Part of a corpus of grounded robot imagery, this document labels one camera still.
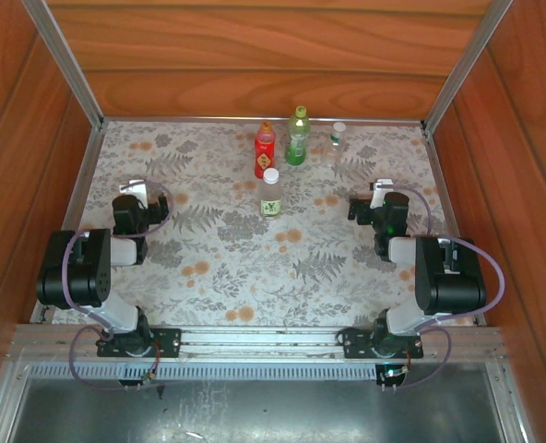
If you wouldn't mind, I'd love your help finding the clear bottle dark green label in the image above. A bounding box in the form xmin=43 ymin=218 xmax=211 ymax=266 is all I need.
xmin=259 ymin=167 xmax=284 ymax=220

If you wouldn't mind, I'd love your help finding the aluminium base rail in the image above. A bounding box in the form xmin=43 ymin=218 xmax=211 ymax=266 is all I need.
xmin=7 ymin=324 xmax=505 ymax=366

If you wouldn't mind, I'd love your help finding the floral patterned tablecloth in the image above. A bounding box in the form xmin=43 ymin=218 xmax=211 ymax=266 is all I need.
xmin=53 ymin=120 xmax=480 ymax=327

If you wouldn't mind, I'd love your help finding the green tea bottle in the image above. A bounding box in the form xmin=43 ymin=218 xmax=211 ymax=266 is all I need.
xmin=285 ymin=105 xmax=312 ymax=167

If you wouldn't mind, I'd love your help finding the grey metal sheet panel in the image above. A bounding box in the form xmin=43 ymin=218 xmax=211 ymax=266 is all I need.
xmin=5 ymin=364 xmax=507 ymax=443

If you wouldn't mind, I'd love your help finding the small clear bottle green band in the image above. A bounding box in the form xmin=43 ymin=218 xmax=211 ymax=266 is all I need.
xmin=323 ymin=122 xmax=348 ymax=170

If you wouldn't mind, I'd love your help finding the aluminium frame rear bar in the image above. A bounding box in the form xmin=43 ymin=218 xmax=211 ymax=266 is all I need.
xmin=101 ymin=115 xmax=427 ymax=127

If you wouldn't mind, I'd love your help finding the red label drink bottle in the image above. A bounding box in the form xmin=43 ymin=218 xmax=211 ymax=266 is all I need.
xmin=254 ymin=121 xmax=277 ymax=179

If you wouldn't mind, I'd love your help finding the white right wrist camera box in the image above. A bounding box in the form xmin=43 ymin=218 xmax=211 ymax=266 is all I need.
xmin=369 ymin=178 xmax=395 ymax=207

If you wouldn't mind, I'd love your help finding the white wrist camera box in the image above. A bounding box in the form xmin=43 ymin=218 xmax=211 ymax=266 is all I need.
xmin=369 ymin=178 xmax=395 ymax=207
xmin=118 ymin=178 xmax=148 ymax=202

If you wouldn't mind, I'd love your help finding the aluminium frame side bar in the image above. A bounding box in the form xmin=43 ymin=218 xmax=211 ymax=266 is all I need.
xmin=421 ymin=127 xmax=489 ymax=327
xmin=29 ymin=125 xmax=108 ymax=324

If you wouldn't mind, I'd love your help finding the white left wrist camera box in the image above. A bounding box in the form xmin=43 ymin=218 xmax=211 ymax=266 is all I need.
xmin=118 ymin=178 xmax=148 ymax=202

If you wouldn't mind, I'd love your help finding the red wire with connector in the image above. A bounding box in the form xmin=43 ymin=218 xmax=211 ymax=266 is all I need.
xmin=377 ymin=343 xmax=413 ymax=393
xmin=142 ymin=339 xmax=163 ymax=386

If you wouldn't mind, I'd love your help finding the aluminium frame post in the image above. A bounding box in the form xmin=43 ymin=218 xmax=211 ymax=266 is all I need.
xmin=421 ymin=0 xmax=515 ymax=135
xmin=21 ymin=0 xmax=107 ymax=131

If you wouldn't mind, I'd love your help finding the grey slotted cable duct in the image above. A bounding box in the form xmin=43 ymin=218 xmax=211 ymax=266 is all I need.
xmin=23 ymin=362 xmax=380 ymax=382

